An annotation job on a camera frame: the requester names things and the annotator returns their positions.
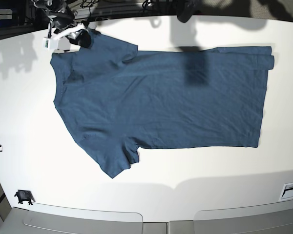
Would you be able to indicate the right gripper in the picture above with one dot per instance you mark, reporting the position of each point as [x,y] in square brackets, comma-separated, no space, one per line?
[63,19]

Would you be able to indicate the blue T-shirt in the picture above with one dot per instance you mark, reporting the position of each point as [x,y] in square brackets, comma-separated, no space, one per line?
[114,98]

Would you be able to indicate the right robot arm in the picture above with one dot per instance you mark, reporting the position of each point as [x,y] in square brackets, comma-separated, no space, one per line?
[56,5]

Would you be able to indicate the grey chair left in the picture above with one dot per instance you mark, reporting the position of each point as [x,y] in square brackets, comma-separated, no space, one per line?
[20,221]

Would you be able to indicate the grey chair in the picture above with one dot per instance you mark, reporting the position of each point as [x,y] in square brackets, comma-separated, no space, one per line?
[274,218]
[20,221]

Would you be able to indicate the white label plate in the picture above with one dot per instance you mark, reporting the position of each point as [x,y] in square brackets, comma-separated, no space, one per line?
[286,192]

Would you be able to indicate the grey chair right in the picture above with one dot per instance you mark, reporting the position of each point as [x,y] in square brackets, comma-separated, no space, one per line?
[274,218]

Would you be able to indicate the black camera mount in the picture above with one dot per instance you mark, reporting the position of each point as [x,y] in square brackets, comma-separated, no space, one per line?
[186,8]

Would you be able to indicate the black clamp bracket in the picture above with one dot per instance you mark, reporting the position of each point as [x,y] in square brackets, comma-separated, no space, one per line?
[24,195]

